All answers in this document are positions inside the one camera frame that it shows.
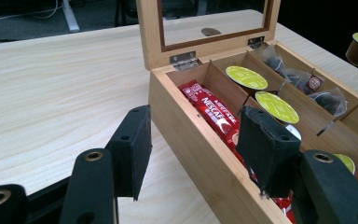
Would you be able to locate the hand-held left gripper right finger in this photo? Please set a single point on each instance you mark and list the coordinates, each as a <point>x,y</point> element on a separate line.
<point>267,155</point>

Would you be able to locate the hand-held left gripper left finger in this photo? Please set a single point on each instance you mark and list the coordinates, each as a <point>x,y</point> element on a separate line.
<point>130,155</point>

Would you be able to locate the red coffee stick packet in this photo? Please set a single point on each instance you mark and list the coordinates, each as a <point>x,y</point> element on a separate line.
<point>192,90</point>
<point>217,118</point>

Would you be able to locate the bamboo box with window lid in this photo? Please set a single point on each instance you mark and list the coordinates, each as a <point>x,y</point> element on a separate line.
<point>199,155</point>

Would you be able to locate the silver-lid coffee capsule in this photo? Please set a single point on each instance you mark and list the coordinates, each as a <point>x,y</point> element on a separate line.
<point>294,131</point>

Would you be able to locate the clear pyramid tea bag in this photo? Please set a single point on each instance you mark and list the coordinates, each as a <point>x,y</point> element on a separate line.
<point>329,102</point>
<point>273,61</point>

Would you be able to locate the tea bag with red label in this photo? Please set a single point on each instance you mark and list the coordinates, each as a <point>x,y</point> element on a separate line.
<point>306,82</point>

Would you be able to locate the round brown table grommet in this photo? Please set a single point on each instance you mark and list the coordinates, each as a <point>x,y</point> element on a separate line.
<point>210,31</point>

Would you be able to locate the white metal stand leg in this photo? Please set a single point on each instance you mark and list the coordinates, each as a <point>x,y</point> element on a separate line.
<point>71,17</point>

